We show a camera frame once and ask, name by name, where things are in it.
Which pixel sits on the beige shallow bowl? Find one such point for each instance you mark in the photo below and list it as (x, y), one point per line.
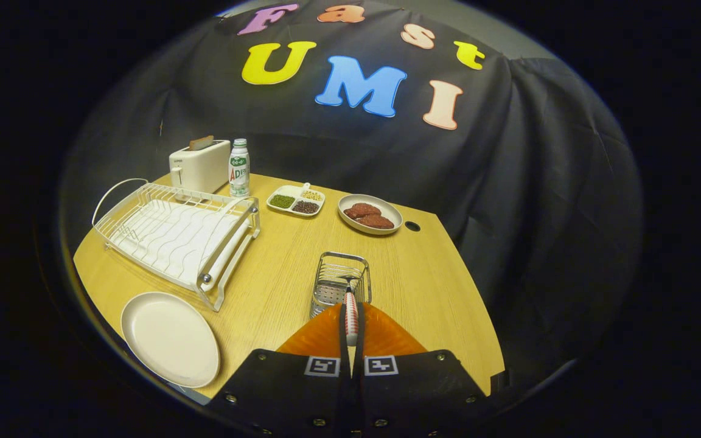
(390, 210)

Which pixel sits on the white toaster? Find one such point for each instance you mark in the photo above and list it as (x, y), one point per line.
(201, 167)

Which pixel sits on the pile of yellow beans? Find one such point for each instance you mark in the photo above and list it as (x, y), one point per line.
(312, 195)

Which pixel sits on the white divided dish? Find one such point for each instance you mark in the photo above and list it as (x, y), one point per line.
(289, 191)

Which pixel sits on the beige round plate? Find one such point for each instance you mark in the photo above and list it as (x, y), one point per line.
(171, 337)

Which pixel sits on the red meat patty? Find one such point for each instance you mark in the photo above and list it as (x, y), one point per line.
(362, 210)
(378, 222)

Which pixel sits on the pile of dark red beans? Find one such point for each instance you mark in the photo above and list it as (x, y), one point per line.
(306, 207)

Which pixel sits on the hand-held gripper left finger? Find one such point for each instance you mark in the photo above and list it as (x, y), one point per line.
(289, 389)

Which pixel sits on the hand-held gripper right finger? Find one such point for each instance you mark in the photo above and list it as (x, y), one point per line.
(411, 389)

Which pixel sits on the pile of green beans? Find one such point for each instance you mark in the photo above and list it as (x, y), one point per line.
(282, 201)

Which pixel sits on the bread slice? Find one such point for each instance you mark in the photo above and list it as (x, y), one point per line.
(201, 143)

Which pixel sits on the black backdrop cloth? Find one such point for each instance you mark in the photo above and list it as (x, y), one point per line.
(509, 213)

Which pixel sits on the white bottle green label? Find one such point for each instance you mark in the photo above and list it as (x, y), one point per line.
(239, 170)

